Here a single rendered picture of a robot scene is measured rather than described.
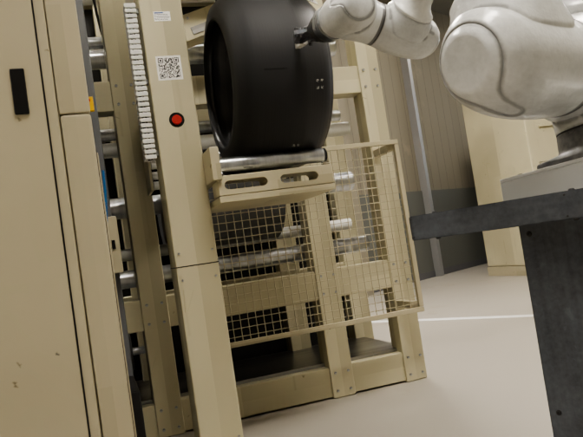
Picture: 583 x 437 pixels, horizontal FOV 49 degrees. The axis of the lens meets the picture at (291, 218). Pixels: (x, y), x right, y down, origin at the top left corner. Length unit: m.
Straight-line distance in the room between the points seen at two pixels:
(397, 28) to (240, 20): 0.55
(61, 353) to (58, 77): 0.45
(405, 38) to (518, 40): 0.67
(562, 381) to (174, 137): 1.30
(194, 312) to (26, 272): 0.92
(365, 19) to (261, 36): 0.47
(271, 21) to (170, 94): 0.37
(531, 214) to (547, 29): 0.26
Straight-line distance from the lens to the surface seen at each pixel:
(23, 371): 1.11
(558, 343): 1.13
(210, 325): 1.96
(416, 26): 1.59
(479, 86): 0.95
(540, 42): 0.97
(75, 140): 1.13
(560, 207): 0.96
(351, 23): 1.52
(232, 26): 1.95
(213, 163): 1.87
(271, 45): 1.90
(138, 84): 2.02
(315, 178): 1.98
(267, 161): 1.94
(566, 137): 1.15
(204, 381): 1.98
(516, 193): 1.10
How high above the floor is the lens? 0.63
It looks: 3 degrees up
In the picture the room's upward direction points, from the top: 9 degrees counter-clockwise
